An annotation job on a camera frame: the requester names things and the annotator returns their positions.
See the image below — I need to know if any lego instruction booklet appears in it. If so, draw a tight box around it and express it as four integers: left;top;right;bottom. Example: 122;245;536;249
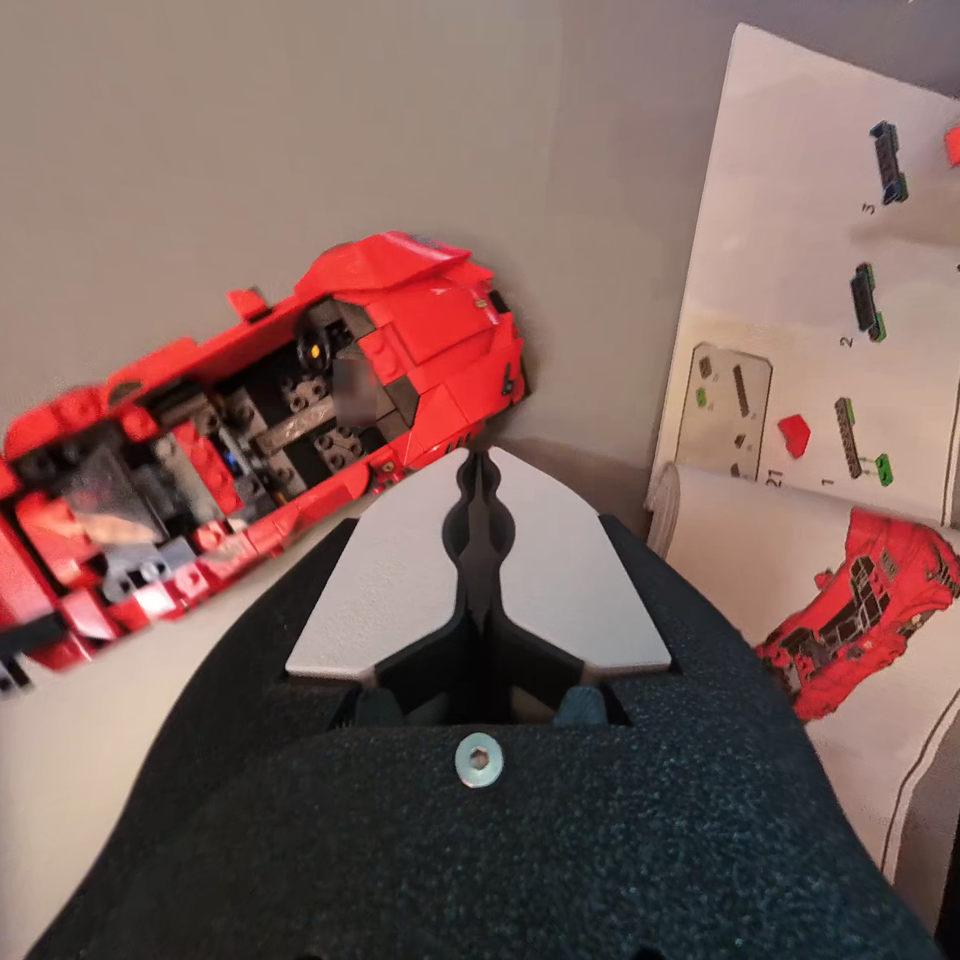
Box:
645;22;960;886

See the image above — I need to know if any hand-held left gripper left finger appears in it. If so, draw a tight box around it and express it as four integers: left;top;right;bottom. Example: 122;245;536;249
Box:
285;448;481;687

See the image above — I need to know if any red lego car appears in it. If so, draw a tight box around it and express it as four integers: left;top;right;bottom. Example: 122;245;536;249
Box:
0;231;532;702

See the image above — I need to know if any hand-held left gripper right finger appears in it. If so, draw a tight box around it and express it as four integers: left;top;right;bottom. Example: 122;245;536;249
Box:
477;446;673;685

